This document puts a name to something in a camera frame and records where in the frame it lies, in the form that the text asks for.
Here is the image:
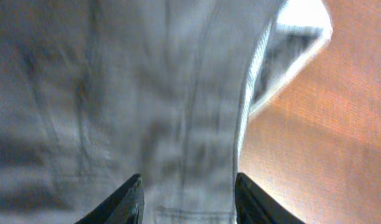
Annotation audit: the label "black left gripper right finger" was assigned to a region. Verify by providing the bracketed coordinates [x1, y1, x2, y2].
[234, 172, 305, 224]

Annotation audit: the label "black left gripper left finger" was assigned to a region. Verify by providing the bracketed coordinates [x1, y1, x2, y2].
[75, 174, 145, 224]

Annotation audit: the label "grey shorts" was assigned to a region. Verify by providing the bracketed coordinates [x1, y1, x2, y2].
[0, 0, 333, 223]

